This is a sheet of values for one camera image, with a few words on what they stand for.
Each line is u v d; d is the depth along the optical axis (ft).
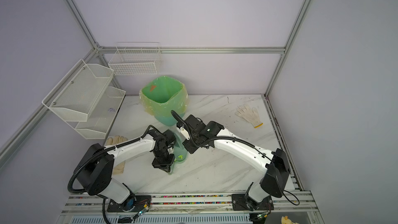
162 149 2.21
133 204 2.32
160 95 3.43
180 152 2.75
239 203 2.40
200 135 1.67
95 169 1.44
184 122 1.82
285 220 2.17
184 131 2.21
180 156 2.88
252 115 3.54
